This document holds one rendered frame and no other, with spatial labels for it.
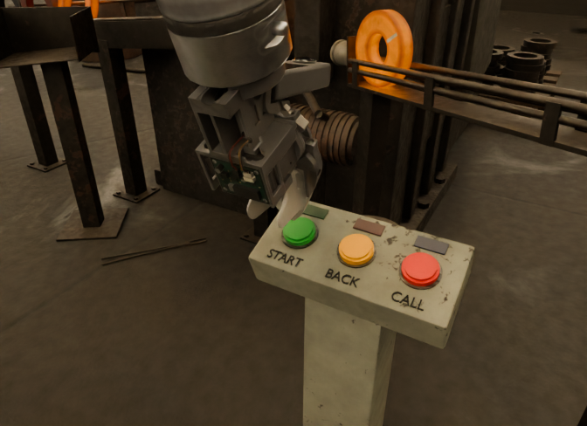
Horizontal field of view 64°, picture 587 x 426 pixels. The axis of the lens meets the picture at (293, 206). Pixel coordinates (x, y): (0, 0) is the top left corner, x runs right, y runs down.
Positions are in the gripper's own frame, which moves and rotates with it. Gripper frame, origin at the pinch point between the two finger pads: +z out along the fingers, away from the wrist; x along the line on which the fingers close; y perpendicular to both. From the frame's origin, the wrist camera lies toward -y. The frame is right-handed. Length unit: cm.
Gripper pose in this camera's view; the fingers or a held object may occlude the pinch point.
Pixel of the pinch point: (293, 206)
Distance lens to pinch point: 54.3
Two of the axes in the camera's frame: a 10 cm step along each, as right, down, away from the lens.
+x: 8.7, 2.5, -4.3
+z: 1.7, 6.6, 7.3
